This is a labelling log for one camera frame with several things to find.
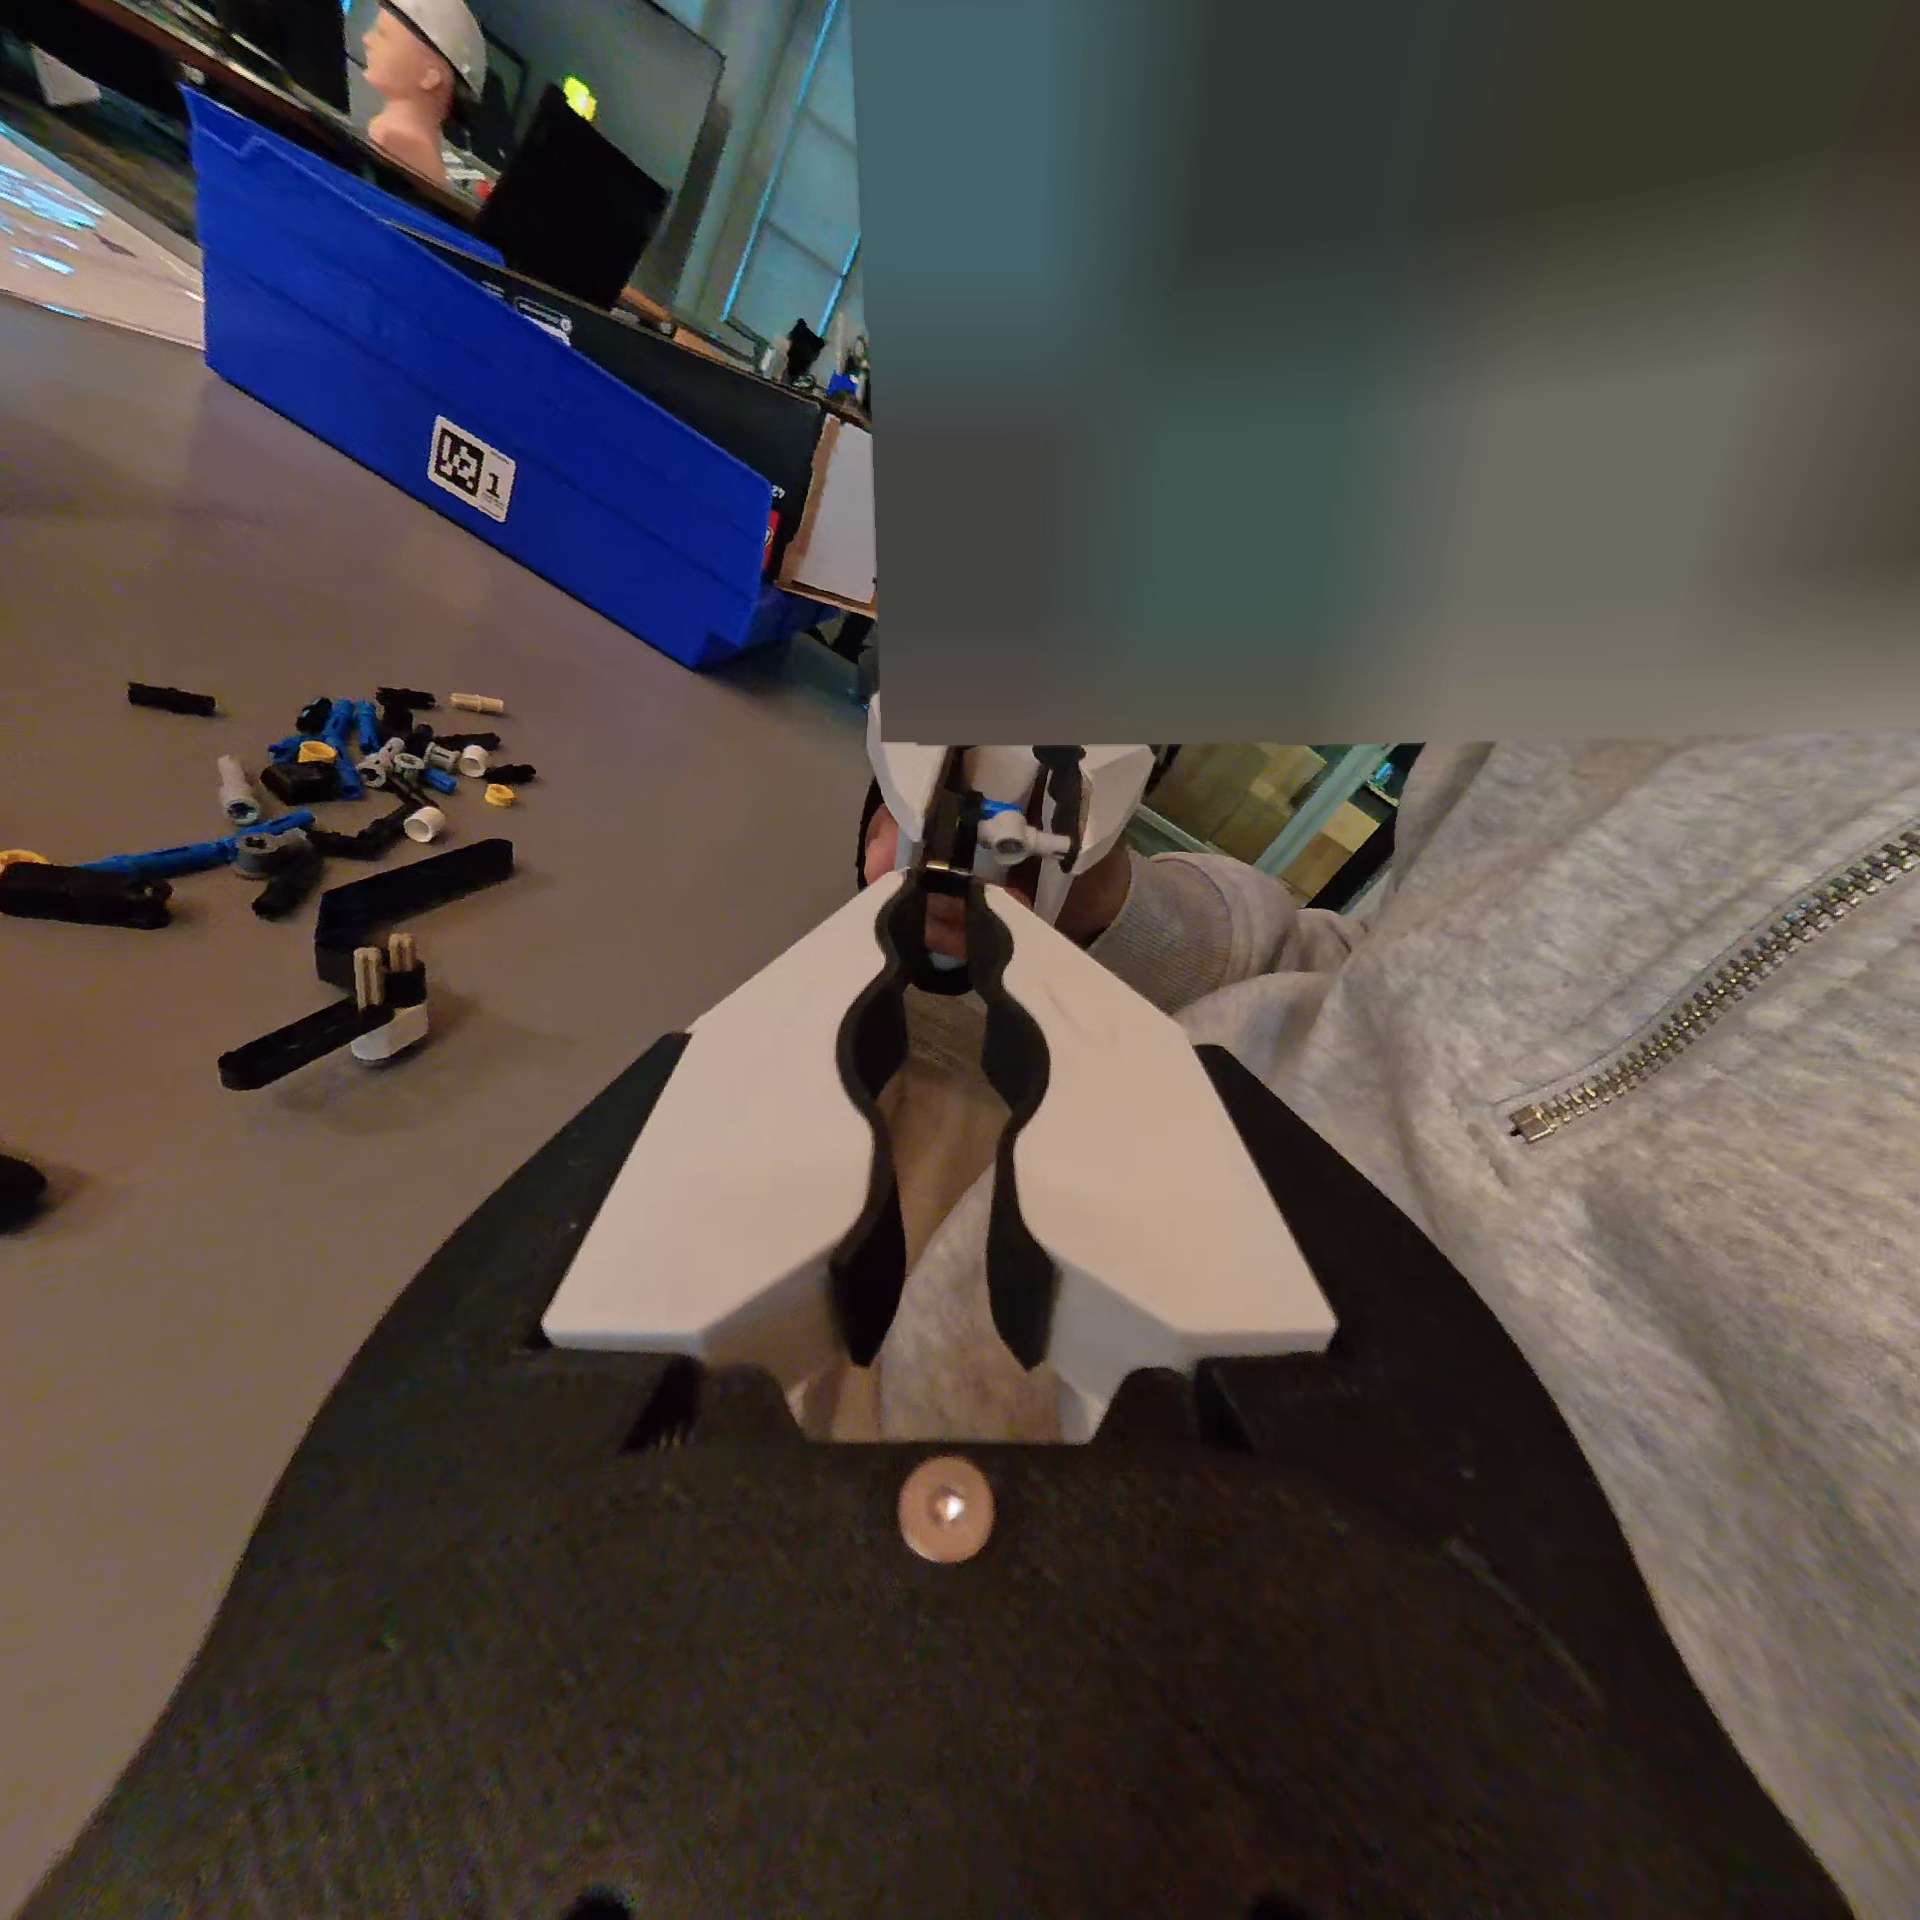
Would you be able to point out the person's right hand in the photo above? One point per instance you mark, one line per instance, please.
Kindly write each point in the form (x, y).
(1119, 898)

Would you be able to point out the black cardboard box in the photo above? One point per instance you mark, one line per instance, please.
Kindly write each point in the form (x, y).
(708, 390)

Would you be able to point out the black lego connector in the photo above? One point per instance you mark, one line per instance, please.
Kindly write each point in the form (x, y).
(949, 855)

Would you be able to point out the grey zip hoodie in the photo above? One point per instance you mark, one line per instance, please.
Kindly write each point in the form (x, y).
(1649, 1276)

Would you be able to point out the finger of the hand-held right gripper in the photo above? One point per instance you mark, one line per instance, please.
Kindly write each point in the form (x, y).
(1112, 804)
(906, 789)

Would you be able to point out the mannequin head with white helmet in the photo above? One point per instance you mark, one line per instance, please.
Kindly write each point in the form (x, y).
(429, 90)

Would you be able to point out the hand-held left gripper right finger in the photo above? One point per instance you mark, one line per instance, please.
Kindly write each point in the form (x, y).
(1169, 1198)

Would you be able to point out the pile of lego pieces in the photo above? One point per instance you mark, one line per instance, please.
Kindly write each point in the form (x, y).
(360, 898)

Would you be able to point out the white printed paper sheet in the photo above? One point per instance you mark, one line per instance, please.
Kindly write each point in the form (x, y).
(89, 239)

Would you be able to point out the white cardboard box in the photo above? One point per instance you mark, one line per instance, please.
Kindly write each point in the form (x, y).
(839, 525)

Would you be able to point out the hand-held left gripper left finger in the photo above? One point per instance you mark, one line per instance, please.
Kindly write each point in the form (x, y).
(718, 1187)

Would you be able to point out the black monitor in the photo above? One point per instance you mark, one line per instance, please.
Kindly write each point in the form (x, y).
(579, 202)

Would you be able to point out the blue plastic bin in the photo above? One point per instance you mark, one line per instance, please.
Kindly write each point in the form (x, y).
(451, 376)

